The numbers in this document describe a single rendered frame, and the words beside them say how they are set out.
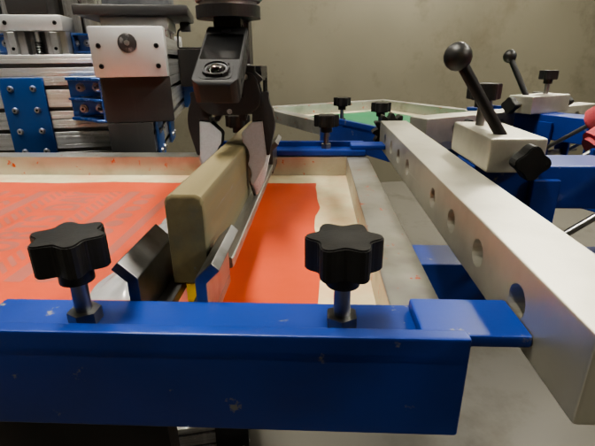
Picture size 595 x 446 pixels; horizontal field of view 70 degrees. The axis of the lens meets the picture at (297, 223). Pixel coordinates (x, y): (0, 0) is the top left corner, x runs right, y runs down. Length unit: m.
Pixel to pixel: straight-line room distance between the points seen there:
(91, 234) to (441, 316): 0.21
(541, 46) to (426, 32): 1.18
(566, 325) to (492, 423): 1.48
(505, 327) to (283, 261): 0.24
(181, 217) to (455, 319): 0.20
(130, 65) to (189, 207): 0.62
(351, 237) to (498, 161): 0.27
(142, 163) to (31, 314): 0.55
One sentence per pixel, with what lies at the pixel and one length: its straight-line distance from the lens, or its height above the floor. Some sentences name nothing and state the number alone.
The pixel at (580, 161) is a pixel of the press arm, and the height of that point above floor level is 1.04.
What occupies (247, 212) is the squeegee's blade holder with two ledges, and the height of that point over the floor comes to 0.99.
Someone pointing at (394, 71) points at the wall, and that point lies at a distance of 4.20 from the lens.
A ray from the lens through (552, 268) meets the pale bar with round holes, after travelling 0.28.
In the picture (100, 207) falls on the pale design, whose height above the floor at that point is 0.95.
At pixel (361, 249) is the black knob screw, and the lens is 0.23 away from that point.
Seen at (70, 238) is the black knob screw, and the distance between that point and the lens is 0.27.
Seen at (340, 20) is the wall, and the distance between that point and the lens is 4.05.
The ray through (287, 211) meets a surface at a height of 0.95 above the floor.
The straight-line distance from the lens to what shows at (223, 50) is 0.47.
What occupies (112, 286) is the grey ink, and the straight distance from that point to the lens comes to 0.43.
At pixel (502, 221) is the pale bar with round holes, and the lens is 0.34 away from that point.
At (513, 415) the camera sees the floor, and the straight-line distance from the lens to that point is 1.77.
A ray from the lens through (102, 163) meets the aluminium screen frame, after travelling 0.87.
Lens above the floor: 1.15
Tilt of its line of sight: 21 degrees down
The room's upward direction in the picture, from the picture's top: 1 degrees counter-clockwise
